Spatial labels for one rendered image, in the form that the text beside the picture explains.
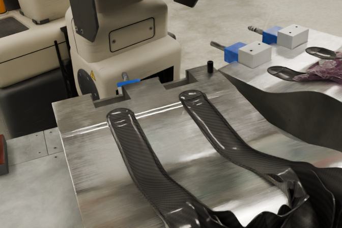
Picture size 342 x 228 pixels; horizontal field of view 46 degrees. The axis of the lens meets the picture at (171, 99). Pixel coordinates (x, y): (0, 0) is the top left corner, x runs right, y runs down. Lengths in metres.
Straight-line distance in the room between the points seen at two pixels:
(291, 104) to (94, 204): 0.34
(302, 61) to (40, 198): 0.49
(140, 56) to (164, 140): 0.43
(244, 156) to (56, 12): 0.80
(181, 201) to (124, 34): 0.58
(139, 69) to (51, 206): 0.43
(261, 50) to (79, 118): 0.34
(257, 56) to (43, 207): 0.43
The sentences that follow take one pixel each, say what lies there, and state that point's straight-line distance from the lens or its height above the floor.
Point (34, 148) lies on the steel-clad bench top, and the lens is 0.70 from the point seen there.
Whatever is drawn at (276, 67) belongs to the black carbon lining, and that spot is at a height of 0.85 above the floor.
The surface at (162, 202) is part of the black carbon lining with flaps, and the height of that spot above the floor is 0.91.
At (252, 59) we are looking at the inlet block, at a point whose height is 0.87.
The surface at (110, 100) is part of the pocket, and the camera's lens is 0.64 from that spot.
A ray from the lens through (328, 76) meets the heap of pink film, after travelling 0.63.
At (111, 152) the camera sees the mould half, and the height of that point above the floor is 0.88.
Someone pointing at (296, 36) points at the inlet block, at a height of 0.88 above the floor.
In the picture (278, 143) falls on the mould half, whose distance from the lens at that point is 0.51.
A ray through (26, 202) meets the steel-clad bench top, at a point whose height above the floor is 0.80.
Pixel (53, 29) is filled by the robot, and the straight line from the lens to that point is 1.14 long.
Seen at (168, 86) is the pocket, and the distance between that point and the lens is 0.66.
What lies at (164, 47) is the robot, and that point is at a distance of 0.96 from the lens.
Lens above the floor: 1.20
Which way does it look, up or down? 32 degrees down
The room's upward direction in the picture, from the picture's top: 5 degrees counter-clockwise
